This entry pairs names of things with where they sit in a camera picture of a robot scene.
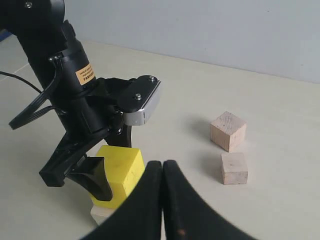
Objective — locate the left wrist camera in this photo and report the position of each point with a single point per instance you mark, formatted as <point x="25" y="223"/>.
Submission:
<point x="139" y="100"/>

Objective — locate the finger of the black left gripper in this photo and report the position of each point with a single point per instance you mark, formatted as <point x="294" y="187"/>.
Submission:
<point x="121" y="137"/>
<point x="89" y="172"/>

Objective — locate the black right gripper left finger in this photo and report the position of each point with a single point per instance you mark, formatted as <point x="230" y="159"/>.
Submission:
<point x="139" y="217"/>

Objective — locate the medium natural wooden cube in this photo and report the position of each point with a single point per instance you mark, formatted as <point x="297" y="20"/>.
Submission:
<point x="228" y="131"/>

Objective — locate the large pale wooden cube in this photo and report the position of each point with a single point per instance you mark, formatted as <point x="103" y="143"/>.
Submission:
<point x="100" y="214"/>

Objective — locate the small natural wooden cube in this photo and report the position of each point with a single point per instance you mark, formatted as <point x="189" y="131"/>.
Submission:
<point x="234" y="168"/>

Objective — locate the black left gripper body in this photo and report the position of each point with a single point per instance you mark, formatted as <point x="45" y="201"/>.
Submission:
<point x="90" y="116"/>

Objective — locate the yellow cube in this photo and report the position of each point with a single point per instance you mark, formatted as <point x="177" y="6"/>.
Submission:
<point x="124" y="166"/>

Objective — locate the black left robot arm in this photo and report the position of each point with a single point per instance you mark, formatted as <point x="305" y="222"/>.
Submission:
<point x="55" y="55"/>

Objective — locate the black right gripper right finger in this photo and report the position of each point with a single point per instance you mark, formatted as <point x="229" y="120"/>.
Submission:
<point x="186" y="215"/>

